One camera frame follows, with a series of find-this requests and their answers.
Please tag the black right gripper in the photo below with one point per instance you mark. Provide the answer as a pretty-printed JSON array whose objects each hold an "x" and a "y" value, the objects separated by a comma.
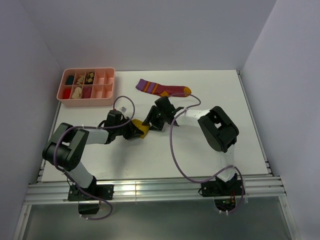
[{"x": 153, "y": 111}]

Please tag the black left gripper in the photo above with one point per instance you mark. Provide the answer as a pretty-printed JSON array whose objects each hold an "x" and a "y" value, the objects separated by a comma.
[{"x": 133, "y": 131}]

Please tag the yellow patterned sock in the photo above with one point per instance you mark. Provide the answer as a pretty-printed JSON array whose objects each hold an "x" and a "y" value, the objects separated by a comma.
[{"x": 140, "y": 126}]

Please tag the brown yellow argyle sock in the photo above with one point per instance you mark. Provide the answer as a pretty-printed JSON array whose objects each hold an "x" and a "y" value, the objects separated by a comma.
[{"x": 89, "y": 80}]

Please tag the maroon sock purple toe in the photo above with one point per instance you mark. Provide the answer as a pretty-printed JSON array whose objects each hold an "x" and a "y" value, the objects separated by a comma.
[{"x": 86, "y": 92}]

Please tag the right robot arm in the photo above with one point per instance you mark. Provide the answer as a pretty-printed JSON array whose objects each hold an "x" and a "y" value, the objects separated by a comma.
[{"x": 218, "y": 129}]

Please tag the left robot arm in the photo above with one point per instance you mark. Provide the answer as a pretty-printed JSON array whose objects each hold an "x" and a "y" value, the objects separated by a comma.
[{"x": 65, "y": 148}]

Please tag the maroon purple striped sock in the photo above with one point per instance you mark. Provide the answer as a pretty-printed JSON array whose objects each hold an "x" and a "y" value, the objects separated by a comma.
[{"x": 157, "y": 89}]

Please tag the pink compartment organizer box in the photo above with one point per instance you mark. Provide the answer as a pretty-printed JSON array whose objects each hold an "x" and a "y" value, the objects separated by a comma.
[{"x": 103, "y": 88}]

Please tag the cream white rolled sock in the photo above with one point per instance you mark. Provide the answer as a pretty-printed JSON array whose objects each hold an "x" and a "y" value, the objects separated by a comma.
[{"x": 77, "y": 93}]

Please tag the cream orange argyle rolled sock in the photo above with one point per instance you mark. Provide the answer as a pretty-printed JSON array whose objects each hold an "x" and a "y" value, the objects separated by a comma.
[{"x": 80, "y": 80}]

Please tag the red rolled sock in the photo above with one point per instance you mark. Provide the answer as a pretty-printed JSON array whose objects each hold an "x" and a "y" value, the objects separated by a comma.
[{"x": 66, "y": 93}]

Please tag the dark teal rolled sock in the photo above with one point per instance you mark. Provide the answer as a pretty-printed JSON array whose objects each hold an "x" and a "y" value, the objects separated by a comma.
[{"x": 70, "y": 80}]

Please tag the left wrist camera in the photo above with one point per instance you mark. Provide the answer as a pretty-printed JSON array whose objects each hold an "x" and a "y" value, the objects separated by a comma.
[{"x": 122, "y": 110}]

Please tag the aluminium front rail frame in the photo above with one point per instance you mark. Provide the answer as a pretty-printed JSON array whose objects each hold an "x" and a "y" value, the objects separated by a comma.
[{"x": 170, "y": 189}]

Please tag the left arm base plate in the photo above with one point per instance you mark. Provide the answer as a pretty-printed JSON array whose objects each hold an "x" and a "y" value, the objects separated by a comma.
[{"x": 96, "y": 193}]

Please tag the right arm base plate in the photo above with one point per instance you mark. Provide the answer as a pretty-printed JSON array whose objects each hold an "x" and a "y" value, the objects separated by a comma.
[{"x": 219, "y": 188}]

